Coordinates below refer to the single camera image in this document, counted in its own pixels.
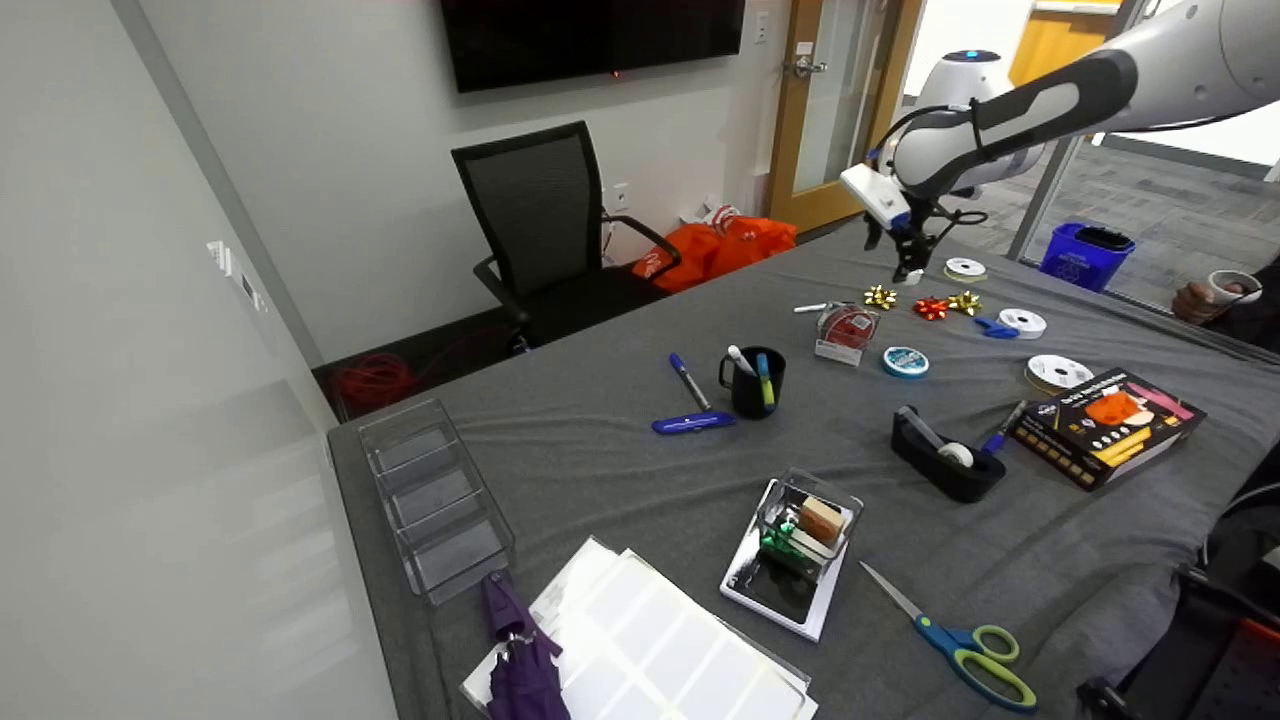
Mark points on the black tape dispenser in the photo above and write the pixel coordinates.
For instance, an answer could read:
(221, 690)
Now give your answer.
(932, 452)

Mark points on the plain wooden door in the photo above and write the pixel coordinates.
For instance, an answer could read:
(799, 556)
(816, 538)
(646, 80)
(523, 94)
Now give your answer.
(1063, 33)

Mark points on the black mesh office chair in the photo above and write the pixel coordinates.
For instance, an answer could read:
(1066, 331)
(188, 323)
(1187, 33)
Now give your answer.
(532, 200)

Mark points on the grey metal frame post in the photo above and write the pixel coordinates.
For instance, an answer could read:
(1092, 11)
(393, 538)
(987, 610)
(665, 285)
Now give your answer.
(1046, 200)

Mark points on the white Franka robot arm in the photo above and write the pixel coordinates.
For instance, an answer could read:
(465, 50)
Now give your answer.
(1066, 100)

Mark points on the large white ribbon spool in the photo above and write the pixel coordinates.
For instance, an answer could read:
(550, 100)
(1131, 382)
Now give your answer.
(1063, 373)

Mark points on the teal white tape roll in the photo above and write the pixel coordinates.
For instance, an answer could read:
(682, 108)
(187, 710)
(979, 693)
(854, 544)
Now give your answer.
(907, 362)

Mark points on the clear compartment tray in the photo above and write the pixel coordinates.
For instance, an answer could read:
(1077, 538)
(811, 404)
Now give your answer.
(434, 506)

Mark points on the black red chair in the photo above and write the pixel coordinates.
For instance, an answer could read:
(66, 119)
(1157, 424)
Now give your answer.
(1222, 640)

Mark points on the white capped pen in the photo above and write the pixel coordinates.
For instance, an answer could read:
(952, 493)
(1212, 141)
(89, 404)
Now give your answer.
(738, 357)

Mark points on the blue marker pen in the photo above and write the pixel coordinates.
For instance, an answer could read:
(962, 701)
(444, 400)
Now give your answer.
(998, 433)

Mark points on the blue green marker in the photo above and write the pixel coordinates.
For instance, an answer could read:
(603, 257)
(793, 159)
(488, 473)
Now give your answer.
(767, 382)

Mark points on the red plaid tape roll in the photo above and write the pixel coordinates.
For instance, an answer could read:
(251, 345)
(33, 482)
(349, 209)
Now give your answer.
(849, 331)

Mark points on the white paper sheets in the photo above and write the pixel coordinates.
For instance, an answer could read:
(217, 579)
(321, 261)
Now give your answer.
(654, 655)

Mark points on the black wall television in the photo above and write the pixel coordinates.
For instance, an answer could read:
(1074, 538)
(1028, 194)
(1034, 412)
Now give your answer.
(586, 37)

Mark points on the purple cloth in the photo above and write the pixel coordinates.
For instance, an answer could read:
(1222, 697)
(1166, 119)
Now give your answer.
(525, 672)

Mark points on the white marker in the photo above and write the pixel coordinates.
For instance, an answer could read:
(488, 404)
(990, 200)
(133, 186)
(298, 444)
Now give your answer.
(812, 306)

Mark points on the black mug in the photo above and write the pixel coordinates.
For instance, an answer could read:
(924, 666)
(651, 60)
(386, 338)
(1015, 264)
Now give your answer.
(753, 393)

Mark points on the black printed flat box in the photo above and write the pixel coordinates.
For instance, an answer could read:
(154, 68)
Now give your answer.
(1107, 431)

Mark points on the red gift bow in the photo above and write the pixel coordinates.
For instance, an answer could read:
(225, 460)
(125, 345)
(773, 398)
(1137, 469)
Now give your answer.
(929, 309)

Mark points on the wooden door with glass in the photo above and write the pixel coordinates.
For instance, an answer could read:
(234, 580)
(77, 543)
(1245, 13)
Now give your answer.
(787, 147)

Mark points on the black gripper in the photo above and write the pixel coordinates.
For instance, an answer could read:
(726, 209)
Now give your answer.
(908, 231)

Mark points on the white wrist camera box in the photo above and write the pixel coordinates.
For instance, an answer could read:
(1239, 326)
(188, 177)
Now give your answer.
(874, 194)

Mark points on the green blue scissors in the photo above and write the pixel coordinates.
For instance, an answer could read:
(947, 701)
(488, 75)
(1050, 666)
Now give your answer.
(982, 660)

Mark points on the orange plastic bag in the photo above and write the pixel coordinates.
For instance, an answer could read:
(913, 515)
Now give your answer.
(712, 250)

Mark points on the grey tablecloth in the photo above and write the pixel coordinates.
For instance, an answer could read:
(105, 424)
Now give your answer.
(603, 452)

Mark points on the person hand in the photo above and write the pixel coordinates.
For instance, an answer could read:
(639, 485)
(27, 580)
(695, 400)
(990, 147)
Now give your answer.
(1193, 306)

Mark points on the white tray with spools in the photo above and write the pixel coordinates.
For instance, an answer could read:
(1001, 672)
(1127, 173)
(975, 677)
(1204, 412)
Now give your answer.
(789, 560)

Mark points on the blue recycling bin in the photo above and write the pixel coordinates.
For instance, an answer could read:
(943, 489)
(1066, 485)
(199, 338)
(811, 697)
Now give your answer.
(1086, 255)

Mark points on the gold gift bow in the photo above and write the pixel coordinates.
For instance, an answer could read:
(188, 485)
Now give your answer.
(962, 301)
(879, 296)

